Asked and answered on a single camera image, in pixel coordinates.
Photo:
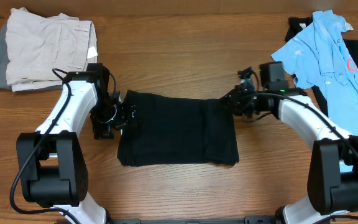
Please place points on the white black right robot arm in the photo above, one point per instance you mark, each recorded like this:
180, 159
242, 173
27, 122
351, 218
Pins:
332, 184

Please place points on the light blue t-shirt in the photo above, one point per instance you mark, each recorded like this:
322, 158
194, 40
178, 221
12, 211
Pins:
316, 54

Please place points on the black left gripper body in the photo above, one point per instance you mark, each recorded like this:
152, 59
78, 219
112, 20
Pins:
107, 116

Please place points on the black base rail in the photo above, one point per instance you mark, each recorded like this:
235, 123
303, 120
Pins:
191, 221

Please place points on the folded beige shorts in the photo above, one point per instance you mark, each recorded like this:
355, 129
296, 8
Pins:
36, 45

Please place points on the folded grey garment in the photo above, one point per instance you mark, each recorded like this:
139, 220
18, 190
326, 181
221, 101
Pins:
32, 86

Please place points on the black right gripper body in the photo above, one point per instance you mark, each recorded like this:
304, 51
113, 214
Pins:
243, 102

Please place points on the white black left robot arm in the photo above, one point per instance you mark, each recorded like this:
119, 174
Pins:
52, 174

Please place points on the black logo t-shirt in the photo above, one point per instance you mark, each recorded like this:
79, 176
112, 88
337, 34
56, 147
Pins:
297, 24

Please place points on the plain black t-shirt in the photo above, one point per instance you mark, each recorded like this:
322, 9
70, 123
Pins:
177, 131

